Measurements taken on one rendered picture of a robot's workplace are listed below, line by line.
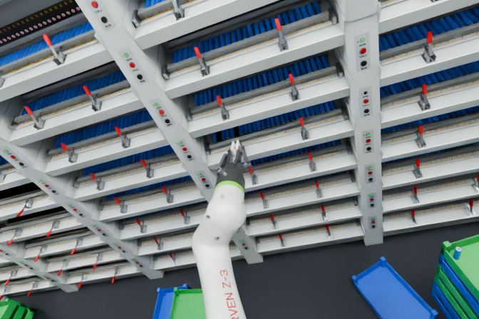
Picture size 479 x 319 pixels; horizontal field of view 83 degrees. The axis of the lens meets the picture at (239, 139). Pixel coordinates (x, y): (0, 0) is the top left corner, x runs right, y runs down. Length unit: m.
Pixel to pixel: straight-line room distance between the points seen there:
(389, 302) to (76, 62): 1.68
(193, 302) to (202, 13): 1.53
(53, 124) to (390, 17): 1.22
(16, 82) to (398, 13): 1.24
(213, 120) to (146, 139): 0.29
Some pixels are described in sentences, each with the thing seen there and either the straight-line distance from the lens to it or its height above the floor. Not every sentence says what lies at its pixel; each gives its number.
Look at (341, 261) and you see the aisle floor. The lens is 1.76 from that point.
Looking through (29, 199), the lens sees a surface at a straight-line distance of 1.76.
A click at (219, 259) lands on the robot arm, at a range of 0.78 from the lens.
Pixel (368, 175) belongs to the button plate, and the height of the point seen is 0.60.
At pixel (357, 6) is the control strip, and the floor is 1.31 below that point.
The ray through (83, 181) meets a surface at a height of 0.91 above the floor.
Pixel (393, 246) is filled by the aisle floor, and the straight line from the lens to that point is 1.81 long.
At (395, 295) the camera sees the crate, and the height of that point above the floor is 0.00.
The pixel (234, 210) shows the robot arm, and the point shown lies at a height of 1.05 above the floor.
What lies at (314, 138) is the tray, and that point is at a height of 0.87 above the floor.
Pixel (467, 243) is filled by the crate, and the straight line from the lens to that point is 1.39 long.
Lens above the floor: 1.59
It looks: 36 degrees down
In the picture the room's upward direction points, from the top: 24 degrees counter-clockwise
